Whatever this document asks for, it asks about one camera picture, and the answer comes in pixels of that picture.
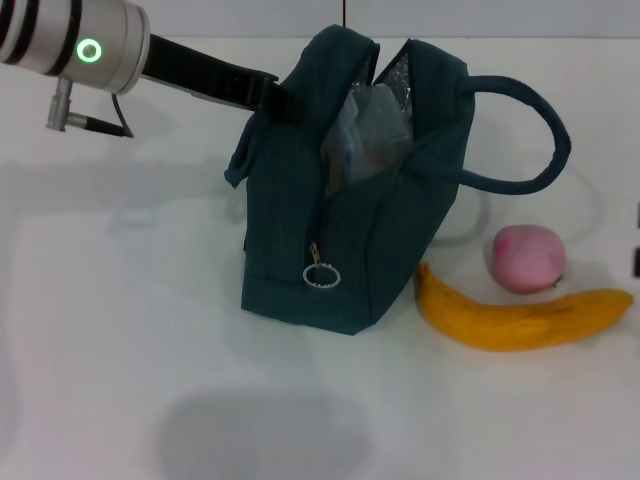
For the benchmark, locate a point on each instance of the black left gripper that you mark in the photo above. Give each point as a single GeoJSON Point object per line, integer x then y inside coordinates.
{"type": "Point", "coordinates": [200, 75]}

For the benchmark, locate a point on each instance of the clear food box blue lid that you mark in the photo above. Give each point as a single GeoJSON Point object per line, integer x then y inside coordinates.
{"type": "Point", "coordinates": [375, 135]}

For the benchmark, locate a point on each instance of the pink peach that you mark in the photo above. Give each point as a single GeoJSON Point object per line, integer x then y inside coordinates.
{"type": "Point", "coordinates": [530, 260]}

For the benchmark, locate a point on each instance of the yellow banana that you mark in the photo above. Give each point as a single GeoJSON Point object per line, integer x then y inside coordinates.
{"type": "Point", "coordinates": [510, 325]}

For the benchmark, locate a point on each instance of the dark teal fabric lunch bag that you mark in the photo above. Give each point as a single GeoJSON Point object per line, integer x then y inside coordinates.
{"type": "Point", "coordinates": [410, 240]}

